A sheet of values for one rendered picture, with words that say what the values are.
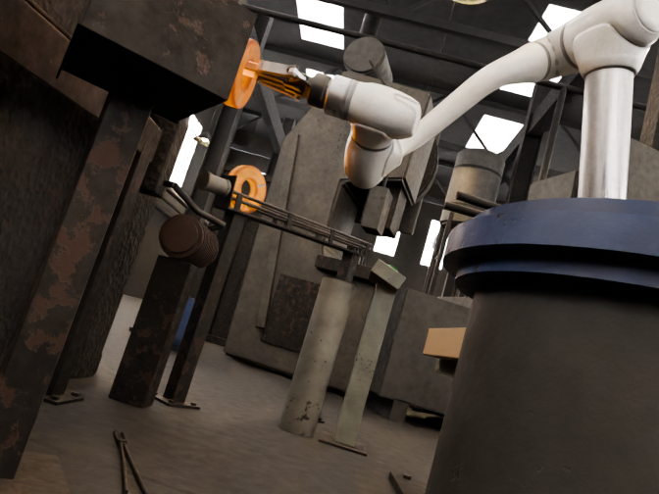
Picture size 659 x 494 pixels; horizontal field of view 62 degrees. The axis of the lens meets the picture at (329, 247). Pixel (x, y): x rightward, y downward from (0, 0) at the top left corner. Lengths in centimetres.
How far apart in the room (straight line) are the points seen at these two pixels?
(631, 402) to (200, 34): 67
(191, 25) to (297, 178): 343
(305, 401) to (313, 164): 264
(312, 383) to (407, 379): 145
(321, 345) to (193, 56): 122
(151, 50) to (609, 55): 100
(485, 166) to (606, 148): 912
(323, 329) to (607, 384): 152
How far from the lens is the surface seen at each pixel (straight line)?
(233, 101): 128
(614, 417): 36
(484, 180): 1038
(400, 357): 320
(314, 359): 183
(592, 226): 35
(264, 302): 400
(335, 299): 184
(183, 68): 80
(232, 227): 178
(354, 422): 189
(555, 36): 155
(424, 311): 324
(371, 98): 122
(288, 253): 404
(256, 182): 184
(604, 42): 143
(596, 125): 139
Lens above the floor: 30
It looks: 10 degrees up
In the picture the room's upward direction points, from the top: 17 degrees clockwise
